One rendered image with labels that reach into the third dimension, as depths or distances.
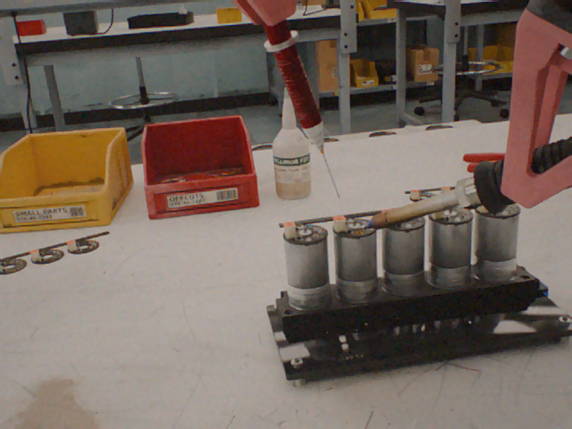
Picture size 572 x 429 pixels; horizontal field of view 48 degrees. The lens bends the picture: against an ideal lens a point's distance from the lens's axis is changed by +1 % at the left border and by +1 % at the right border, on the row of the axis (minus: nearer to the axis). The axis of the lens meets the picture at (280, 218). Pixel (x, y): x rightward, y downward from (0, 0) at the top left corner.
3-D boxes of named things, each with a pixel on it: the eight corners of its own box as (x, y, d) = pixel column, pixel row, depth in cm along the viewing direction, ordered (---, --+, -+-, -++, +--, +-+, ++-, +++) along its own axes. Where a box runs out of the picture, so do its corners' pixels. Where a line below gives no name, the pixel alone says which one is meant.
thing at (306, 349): (513, 284, 41) (515, 268, 40) (582, 345, 34) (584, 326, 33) (266, 321, 38) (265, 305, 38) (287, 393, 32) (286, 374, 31)
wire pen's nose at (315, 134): (307, 153, 32) (297, 126, 31) (323, 141, 32) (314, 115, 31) (318, 156, 31) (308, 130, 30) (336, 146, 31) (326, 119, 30)
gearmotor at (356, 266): (383, 313, 36) (382, 231, 34) (341, 319, 36) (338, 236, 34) (371, 293, 38) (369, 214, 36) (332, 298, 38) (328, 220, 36)
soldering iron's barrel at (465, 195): (374, 241, 33) (486, 209, 29) (361, 214, 33) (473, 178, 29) (386, 231, 34) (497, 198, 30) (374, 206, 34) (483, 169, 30)
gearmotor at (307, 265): (336, 320, 36) (332, 237, 34) (293, 326, 35) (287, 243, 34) (325, 299, 38) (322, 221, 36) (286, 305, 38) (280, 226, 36)
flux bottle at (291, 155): (273, 199, 58) (264, 91, 55) (279, 188, 61) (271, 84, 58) (309, 199, 58) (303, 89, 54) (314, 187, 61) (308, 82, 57)
